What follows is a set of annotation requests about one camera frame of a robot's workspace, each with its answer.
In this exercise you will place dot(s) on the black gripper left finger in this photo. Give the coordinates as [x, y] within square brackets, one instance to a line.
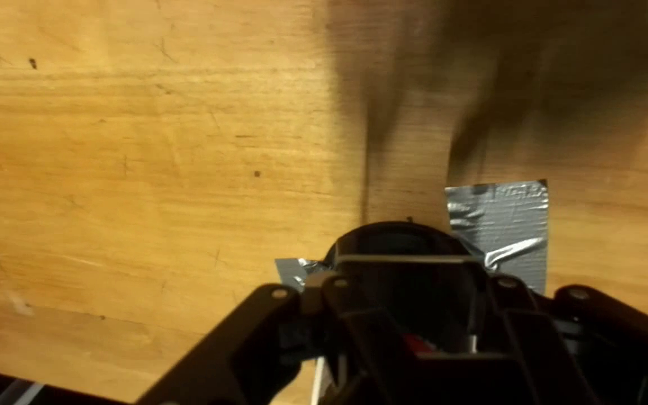
[261, 346]

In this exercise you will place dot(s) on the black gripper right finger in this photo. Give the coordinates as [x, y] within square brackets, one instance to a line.
[580, 347]

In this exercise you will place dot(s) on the grey duct tape patch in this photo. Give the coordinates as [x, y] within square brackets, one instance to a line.
[494, 232]

